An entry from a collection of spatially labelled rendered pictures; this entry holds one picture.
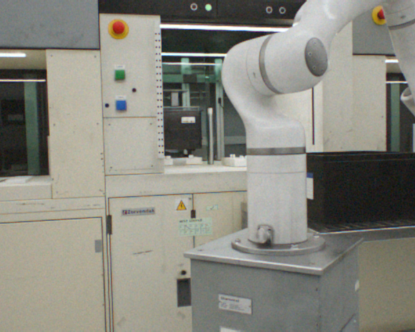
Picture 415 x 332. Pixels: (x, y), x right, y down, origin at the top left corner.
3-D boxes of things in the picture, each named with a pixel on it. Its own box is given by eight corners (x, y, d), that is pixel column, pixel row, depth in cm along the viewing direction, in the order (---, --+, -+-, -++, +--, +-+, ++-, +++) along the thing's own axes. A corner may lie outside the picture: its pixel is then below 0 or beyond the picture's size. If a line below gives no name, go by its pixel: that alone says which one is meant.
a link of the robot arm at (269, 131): (278, 155, 87) (276, 24, 86) (213, 154, 102) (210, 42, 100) (318, 153, 95) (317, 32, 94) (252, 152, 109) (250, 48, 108)
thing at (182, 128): (152, 159, 211) (150, 88, 209) (147, 158, 231) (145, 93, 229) (205, 157, 217) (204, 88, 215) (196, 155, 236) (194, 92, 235)
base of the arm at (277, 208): (306, 259, 84) (304, 155, 83) (214, 249, 94) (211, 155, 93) (337, 239, 100) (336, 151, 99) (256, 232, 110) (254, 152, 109)
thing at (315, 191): (283, 209, 144) (282, 153, 143) (365, 204, 150) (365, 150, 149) (325, 225, 117) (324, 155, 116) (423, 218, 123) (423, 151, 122)
